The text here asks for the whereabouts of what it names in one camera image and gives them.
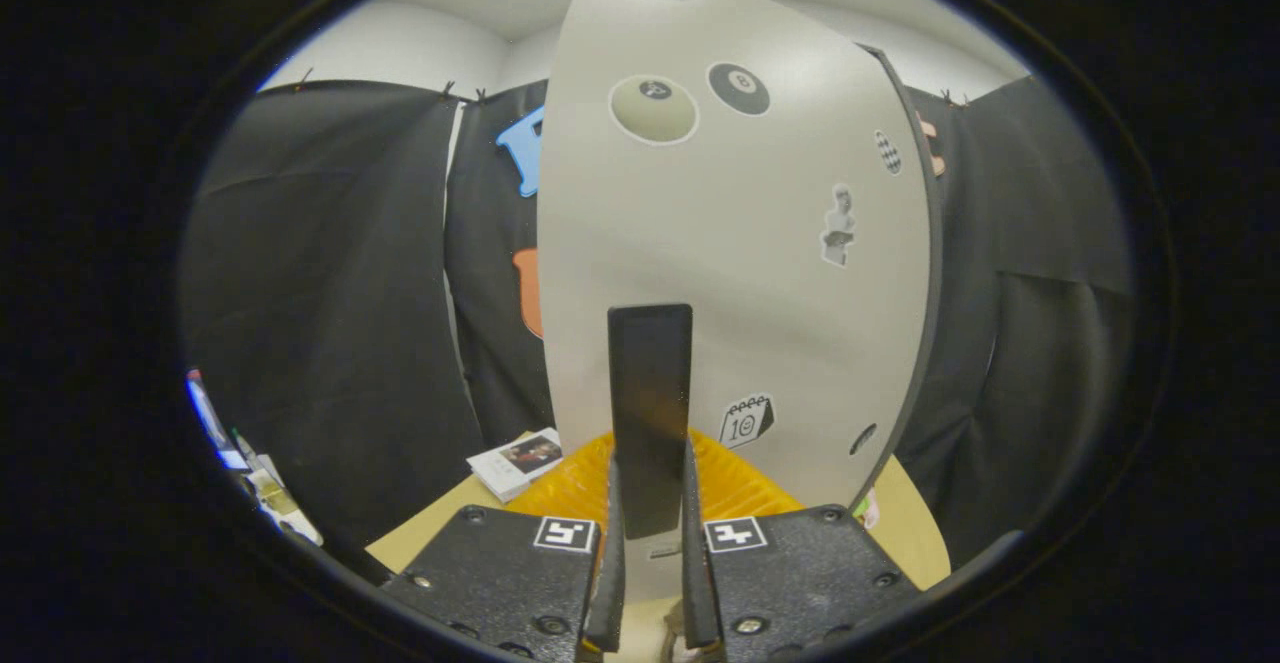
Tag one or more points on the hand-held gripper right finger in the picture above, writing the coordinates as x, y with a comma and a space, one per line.
700, 583

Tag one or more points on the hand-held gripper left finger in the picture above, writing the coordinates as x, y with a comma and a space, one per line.
607, 583

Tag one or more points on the grey shoe cabinet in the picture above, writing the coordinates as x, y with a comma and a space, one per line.
934, 243

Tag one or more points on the white cover book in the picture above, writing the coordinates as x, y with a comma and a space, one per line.
520, 455

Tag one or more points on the green plush toy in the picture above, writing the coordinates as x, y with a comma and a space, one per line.
868, 511

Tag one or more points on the pile of white clutter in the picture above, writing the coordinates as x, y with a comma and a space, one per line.
280, 503

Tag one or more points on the black backdrop cloth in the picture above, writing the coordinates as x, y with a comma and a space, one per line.
320, 293

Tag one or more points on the blue and white printed card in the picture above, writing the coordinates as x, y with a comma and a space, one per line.
210, 423

